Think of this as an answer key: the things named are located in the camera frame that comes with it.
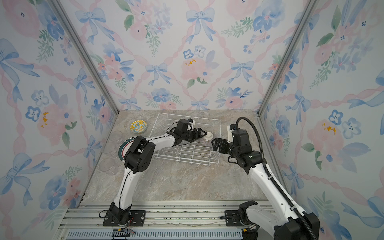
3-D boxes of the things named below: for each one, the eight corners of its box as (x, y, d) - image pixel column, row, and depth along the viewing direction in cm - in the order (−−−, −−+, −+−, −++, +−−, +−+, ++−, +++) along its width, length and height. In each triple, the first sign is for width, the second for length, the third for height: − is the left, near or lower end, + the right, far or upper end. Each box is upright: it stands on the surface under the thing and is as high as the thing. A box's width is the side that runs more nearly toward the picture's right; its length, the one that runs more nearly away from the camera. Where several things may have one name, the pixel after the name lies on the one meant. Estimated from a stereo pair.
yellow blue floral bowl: (130, 134, 109) (128, 130, 106) (133, 123, 115) (131, 120, 112) (146, 134, 109) (144, 130, 106) (148, 123, 115) (147, 120, 112)
